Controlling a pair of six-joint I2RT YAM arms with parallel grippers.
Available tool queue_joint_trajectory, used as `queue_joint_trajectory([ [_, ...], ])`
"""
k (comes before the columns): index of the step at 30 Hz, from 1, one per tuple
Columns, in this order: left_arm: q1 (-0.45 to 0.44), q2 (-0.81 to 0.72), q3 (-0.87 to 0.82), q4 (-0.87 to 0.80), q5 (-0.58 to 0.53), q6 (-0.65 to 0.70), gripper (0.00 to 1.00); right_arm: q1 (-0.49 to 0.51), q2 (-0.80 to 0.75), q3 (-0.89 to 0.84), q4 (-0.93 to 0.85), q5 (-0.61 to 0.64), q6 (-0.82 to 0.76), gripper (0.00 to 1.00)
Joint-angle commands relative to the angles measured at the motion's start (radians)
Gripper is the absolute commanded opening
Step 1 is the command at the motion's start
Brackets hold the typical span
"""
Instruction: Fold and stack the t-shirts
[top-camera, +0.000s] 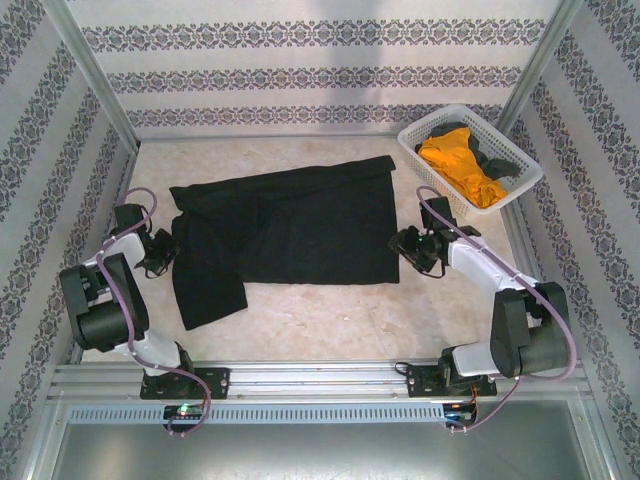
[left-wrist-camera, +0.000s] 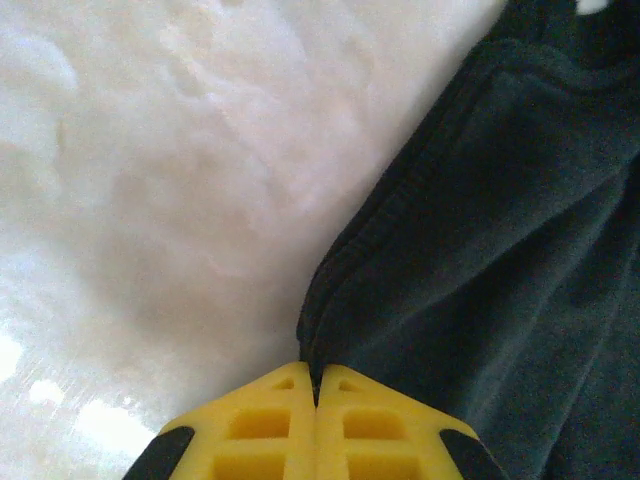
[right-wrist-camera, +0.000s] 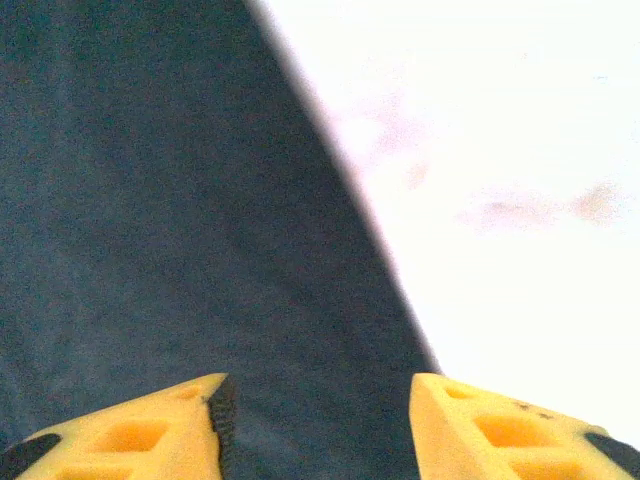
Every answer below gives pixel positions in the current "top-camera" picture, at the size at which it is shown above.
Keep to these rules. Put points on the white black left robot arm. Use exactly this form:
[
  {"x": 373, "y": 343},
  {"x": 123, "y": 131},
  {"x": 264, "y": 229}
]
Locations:
[{"x": 107, "y": 300}]

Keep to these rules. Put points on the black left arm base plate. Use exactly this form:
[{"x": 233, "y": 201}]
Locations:
[{"x": 215, "y": 382}]

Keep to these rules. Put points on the aluminium frame post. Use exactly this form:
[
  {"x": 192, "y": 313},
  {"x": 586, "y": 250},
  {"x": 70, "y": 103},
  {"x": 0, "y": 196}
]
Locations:
[
  {"x": 542, "y": 65},
  {"x": 87, "y": 70}
]

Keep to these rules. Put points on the aluminium mounting rail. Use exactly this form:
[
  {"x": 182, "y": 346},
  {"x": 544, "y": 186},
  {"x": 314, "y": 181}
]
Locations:
[{"x": 320, "y": 377}]

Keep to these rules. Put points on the orange t-shirt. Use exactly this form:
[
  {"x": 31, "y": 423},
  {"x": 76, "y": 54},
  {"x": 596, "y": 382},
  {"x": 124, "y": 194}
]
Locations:
[{"x": 460, "y": 160}]

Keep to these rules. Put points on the grey metal shelf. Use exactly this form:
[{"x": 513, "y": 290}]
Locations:
[{"x": 320, "y": 450}]

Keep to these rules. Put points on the white plastic basket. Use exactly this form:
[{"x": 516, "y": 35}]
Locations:
[{"x": 515, "y": 150}]

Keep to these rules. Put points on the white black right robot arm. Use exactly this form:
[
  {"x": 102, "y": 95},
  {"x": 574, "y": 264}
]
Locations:
[{"x": 520, "y": 330}]

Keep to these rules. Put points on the black t-shirt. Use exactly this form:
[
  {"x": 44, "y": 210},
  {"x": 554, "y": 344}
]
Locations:
[{"x": 300, "y": 225}]

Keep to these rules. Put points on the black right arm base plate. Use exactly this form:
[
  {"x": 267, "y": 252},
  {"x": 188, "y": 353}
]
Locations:
[{"x": 422, "y": 380}]

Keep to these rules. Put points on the dark grey t-shirt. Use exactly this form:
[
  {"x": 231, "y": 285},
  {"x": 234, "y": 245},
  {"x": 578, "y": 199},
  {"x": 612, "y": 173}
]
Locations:
[{"x": 500, "y": 167}]

